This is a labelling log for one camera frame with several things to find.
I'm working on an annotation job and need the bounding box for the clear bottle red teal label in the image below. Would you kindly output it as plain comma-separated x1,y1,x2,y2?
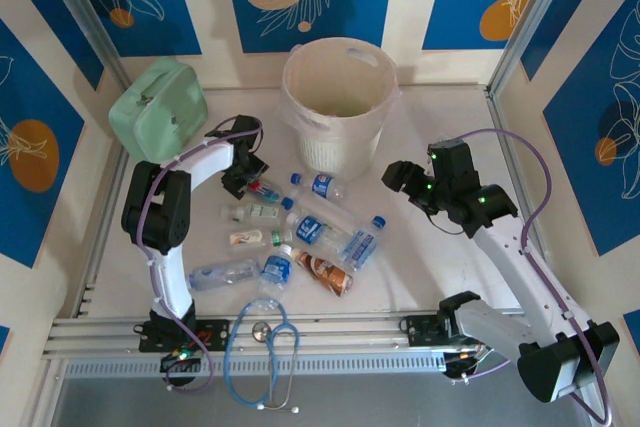
244,177,284,203

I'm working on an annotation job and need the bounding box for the clear bottle green white label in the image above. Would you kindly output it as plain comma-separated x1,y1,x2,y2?
219,202,284,223

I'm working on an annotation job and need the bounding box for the Pepsi label clear bottle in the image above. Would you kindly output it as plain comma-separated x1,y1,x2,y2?
289,171,349,201

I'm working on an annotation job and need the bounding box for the long clear bottle blue cap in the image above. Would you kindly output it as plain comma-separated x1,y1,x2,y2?
280,194,359,236

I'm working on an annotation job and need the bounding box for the clear blue-print bottle blue cap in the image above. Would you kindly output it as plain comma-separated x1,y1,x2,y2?
337,215,389,271

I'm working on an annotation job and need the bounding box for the large blue label white-cap bottle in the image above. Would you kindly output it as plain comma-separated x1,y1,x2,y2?
285,213,346,256

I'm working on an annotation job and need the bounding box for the bluish clear water bottle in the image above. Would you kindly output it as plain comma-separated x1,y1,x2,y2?
188,256,262,293

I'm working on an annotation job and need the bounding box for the small Pocari Sweat bottle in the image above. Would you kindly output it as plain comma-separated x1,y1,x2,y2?
255,242,294,301

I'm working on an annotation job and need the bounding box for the brown coffee drink bottle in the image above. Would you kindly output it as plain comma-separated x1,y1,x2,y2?
291,246,355,299

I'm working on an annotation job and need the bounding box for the white ribbed plastic bin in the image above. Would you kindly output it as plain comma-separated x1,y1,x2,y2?
279,36,399,181

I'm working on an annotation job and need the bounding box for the mint green medicine bag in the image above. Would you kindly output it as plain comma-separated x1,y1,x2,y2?
108,56,210,176

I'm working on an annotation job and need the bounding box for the blue stethoscope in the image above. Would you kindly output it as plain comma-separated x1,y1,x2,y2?
222,296,301,413

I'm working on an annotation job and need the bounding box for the grey metal panel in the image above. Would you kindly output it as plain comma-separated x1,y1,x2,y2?
49,376,614,427

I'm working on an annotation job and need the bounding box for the aluminium side rail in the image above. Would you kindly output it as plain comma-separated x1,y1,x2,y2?
72,146,129,318
485,86,564,308

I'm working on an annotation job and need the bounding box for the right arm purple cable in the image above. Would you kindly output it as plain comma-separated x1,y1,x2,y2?
444,127,614,427

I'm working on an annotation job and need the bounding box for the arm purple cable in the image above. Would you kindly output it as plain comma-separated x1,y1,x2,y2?
137,115,265,394
444,127,614,427

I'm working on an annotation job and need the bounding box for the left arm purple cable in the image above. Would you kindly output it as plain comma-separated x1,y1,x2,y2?
137,115,265,394

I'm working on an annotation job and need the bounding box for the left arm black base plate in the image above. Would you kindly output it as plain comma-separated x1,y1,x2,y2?
133,317,232,354

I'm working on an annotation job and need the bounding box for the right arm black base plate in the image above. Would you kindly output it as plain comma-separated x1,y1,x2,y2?
399,314,499,348

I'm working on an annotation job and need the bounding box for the aluminium table edge rail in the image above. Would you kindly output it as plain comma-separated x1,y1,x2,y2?
42,306,599,363

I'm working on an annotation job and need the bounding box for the aluminium frame post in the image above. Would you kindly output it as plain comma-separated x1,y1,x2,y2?
487,0,586,93
37,0,132,93

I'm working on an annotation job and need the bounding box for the slotted grey cable duct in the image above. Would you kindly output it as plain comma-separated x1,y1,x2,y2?
62,352,449,379

